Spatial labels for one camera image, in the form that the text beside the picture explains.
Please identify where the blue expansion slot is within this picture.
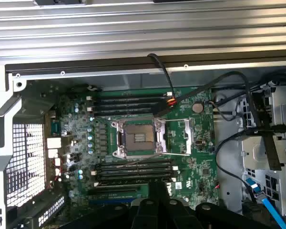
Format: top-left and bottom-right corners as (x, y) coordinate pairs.
(88, 197), (134, 205)

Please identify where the black expansion slot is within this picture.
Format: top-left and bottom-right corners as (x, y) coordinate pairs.
(87, 185), (140, 197)

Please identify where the black RAM slot white latch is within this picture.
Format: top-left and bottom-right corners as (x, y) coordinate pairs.
(92, 165), (180, 175)
(86, 92), (173, 101)
(86, 102), (164, 113)
(94, 177), (177, 187)

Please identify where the thin metal locking lever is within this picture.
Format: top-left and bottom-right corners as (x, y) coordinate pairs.
(114, 156), (159, 168)

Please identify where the green motherboard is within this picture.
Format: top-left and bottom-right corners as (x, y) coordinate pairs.
(59, 86), (220, 209)

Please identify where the silver CPU socket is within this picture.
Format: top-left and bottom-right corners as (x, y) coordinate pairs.
(111, 117), (168, 160)

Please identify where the metal socket cover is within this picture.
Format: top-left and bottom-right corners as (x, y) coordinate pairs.
(165, 117), (194, 156)

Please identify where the silver metal drive cage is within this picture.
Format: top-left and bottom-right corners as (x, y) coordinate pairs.
(238, 82), (286, 217)

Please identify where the silver coin battery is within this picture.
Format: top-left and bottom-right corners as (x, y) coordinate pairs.
(192, 102), (204, 114)

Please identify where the blue SATA wire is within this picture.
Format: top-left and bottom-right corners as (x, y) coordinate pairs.
(245, 177), (286, 229)

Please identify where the black wire with connector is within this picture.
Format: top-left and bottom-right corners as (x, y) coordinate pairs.
(154, 71), (258, 129)

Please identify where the thin black hooked wire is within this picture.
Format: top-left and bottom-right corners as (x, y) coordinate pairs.
(146, 52), (174, 97)

